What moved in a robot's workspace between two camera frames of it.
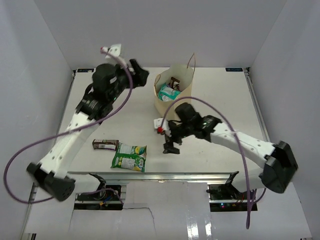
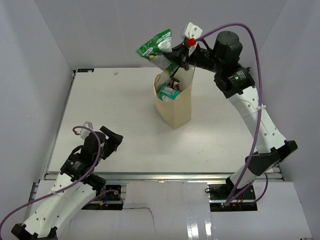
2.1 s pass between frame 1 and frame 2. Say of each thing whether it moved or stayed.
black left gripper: moved
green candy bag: moved
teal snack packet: stayed
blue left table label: stayed
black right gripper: moved
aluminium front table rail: stayed
